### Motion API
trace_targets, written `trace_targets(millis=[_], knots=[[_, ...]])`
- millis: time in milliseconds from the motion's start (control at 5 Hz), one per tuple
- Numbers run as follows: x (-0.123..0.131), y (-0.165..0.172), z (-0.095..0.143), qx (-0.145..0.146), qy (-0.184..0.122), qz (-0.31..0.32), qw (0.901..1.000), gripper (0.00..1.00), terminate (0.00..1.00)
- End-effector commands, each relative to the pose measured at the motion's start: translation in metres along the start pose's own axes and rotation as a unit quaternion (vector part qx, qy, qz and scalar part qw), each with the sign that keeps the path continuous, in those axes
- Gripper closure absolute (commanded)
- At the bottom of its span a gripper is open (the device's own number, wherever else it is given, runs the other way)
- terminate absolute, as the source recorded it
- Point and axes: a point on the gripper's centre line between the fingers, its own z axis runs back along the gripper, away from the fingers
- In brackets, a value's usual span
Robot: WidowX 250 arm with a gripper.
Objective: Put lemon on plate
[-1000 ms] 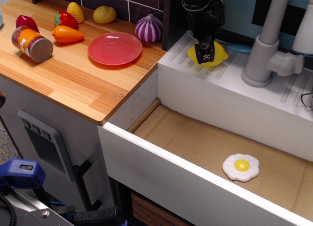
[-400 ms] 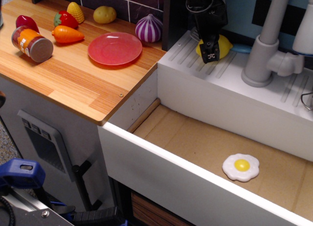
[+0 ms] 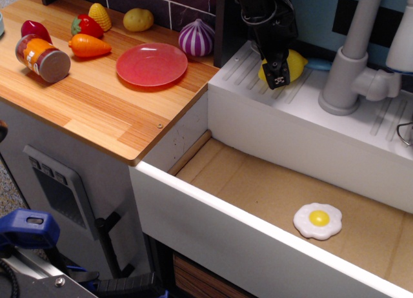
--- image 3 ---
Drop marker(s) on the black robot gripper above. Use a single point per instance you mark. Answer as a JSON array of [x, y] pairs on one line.
[[274, 25]]

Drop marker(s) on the yellow toy lemon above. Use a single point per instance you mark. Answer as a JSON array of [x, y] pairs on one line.
[[296, 63]]

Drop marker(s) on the red plastic plate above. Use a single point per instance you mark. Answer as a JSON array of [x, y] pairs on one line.
[[151, 64]]

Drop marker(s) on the grey blue toy spatula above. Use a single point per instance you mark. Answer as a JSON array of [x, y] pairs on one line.
[[318, 64]]

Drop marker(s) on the grey toy faucet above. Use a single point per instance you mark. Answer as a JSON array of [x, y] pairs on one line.
[[350, 77]]

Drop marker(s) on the purple striped toy onion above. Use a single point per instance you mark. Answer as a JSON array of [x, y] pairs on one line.
[[197, 38]]

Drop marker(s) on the white bottle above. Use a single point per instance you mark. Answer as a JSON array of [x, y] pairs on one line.
[[399, 58]]

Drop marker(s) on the white toy sink unit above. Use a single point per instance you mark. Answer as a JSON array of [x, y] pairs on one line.
[[222, 187]]

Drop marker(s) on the metal whisk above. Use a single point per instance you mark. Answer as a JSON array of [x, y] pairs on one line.
[[404, 132]]

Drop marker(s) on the yellow toy potato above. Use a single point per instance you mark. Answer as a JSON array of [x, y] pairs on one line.
[[138, 20]]

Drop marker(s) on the toy fried egg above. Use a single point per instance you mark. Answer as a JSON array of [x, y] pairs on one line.
[[318, 221]]

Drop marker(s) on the wooden toy kitchen counter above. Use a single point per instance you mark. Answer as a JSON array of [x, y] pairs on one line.
[[93, 104]]

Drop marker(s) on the yellow toy corn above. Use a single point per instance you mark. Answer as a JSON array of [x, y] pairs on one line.
[[100, 15]]

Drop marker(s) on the orange toy carrot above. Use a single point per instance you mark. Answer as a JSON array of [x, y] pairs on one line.
[[84, 45]]

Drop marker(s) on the red toy strawberry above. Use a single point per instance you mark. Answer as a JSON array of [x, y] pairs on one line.
[[84, 24]]

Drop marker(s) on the orange labelled toy can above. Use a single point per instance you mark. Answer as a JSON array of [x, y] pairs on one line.
[[43, 58]]

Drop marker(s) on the grey toy oven door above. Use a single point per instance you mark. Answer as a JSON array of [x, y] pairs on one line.
[[64, 191]]

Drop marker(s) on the dark red toy pepper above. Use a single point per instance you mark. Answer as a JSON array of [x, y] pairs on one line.
[[36, 28]]

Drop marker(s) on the blue clamp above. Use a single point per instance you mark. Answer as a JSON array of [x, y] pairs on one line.
[[29, 229]]

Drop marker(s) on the black oven door handle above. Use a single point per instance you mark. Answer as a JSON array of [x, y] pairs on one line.
[[103, 227]]

